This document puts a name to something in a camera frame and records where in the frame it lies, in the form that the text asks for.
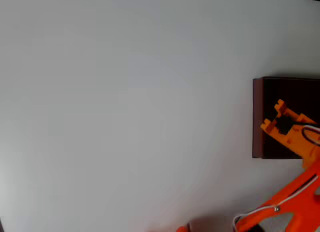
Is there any black camera module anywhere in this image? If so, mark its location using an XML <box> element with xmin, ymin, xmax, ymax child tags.
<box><xmin>274</xmin><ymin>115</ymin><xmax>295</xmax><ymax>135</ymax></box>

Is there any black camera cable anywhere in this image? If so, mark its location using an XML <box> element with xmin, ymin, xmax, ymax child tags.
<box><xmin>291</xmin><ymin>120</ymin><xmax>320</xmax><ymax>129</ymax></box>

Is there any dark red open box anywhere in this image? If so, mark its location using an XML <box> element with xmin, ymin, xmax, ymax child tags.
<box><xmin>251</xmin><ymin>76</ymin><xmax>320</xmax><ymax>159</ymax></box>

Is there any white red black servo cable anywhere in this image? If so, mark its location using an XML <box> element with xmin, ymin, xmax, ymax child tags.
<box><xmin>300</xmin><ymin>125</ymin><xmax>320</xmax><ymax>145</ymax></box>

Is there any orange robot base part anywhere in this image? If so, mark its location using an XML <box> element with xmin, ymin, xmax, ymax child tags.
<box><xmin>175</xmin><ymin>222</ymin><xmax>193</xmax><ymax>232</ymax></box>

